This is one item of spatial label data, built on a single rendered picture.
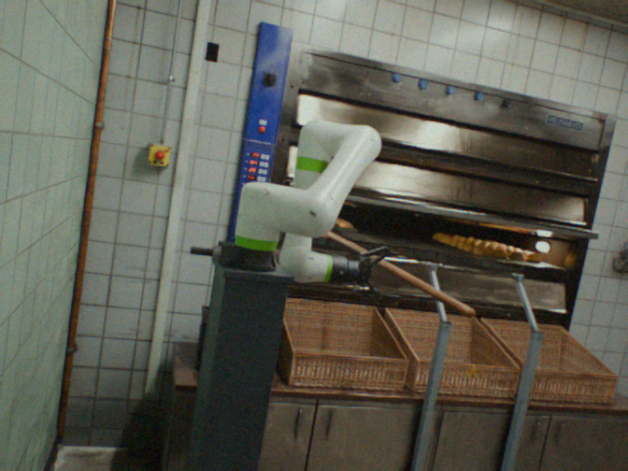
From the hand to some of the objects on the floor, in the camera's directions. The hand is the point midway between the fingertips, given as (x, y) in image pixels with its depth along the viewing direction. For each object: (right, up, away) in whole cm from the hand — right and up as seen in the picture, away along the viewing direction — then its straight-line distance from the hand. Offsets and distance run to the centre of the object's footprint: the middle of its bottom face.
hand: (399, 278), depth 192 cm
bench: (+14, -114, +97) cm, 150 cm away
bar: (+3, -114, +72) cm, 135 cm away
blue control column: (-106, -83, +188) cm, 231 cm away
